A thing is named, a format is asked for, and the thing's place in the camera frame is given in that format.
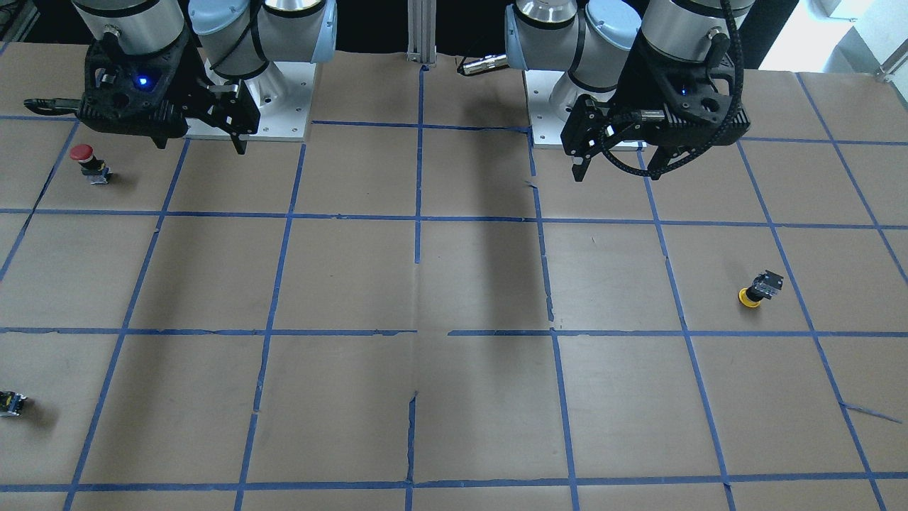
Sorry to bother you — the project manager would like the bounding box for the red push button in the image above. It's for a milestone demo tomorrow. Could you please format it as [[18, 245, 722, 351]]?
[[69, 143, 111, 185]]

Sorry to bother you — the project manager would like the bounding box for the aluminium profile post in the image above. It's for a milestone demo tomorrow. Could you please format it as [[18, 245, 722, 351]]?
[[406, 0, 437, 67]]

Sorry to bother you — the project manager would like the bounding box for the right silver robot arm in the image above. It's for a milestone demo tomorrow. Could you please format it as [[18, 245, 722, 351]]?
[[56, 1, 338, 154]]

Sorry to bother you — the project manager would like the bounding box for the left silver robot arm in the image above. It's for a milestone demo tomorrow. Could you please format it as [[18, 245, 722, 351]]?
[[505, 1, 752, 182]]

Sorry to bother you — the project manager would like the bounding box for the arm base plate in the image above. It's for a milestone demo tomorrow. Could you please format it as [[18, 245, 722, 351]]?
[[524, 70, 648, 151], [182, 60, 316, 143]]

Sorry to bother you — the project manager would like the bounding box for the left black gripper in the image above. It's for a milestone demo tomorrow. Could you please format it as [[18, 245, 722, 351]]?
[[560, 31, 743, 183]]

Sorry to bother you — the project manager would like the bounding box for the yellow push button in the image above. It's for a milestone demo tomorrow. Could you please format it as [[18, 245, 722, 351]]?
[[738, 270, 784, 308]]

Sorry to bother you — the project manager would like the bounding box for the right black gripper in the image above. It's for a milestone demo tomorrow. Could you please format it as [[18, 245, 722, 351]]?
[[77, 27, 260, 155]]

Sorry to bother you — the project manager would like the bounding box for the silver cable connector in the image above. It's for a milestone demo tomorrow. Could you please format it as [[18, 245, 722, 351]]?
[[456, 54, 509, 77]]

